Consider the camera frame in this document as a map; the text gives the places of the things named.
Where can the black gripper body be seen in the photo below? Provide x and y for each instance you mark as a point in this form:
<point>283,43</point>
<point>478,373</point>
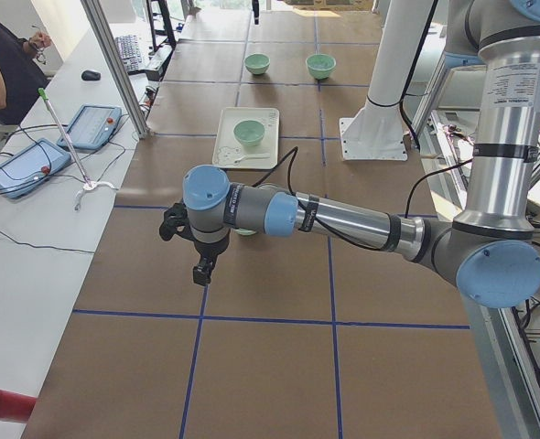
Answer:
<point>207,251</point>

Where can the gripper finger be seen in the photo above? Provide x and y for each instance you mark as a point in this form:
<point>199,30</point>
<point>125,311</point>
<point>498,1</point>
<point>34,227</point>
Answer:
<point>202,275</point>

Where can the green bowl moved to tray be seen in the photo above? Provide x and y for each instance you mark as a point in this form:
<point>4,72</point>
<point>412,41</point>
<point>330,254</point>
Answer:
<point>245,232</point>

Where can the white plastic spoon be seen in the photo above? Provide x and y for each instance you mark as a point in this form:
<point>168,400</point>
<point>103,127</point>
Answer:
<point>243,158</point>

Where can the pale green bear tray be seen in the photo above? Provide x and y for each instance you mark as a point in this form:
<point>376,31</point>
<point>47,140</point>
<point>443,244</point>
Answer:
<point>227,148</point>

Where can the green bowl on tray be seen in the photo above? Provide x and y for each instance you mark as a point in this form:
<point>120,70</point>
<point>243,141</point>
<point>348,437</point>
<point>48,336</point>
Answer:
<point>249,133</point>

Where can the rod with green tip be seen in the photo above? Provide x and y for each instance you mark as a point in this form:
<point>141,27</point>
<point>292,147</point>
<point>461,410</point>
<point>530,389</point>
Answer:
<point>89,185</point>

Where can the blue teach pendant far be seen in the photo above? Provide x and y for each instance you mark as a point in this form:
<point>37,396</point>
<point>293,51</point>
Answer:
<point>92,126</point>

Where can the blue teach pendant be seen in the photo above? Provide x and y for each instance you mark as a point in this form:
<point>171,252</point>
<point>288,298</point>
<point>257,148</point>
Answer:
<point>28,169</point>
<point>92,126</point>

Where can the blue teach pendant near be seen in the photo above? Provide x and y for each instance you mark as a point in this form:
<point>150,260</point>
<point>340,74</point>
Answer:
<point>28,169</point>

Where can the black computer mouse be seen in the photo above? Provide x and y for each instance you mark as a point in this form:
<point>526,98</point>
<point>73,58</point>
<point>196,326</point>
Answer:
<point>91,75</point>

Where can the green bowl with ice cubes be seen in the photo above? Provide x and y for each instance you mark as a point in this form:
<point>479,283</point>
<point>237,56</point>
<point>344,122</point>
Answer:
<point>320,66</point>

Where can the black keyboard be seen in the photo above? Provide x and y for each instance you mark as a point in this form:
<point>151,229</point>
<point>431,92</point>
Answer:
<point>130,53</point>

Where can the red cylinder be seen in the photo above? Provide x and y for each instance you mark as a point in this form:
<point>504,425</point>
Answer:
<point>16,407</point>

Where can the seated person black shirt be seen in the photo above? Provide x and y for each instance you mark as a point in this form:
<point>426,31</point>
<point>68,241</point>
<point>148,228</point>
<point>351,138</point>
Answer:
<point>20,77</point>

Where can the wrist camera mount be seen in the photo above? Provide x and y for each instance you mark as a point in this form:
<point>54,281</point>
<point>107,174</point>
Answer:
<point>175,222</point>

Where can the white pedestal column base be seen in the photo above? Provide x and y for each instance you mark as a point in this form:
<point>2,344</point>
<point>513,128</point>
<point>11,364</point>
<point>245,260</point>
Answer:
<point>376,131</point>

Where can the aluminium frame post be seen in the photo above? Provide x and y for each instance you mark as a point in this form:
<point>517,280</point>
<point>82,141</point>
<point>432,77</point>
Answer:
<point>101,29</point>

